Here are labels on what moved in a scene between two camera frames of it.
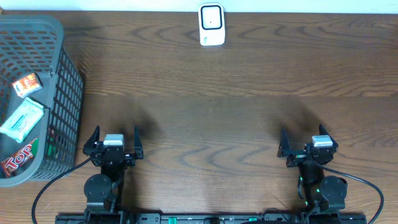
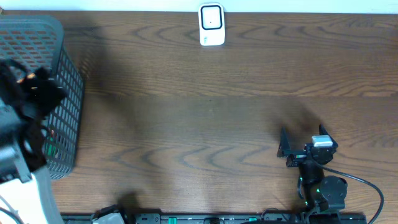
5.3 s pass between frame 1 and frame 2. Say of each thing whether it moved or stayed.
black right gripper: stayed
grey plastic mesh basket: stayed
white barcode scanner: stayed
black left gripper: moved
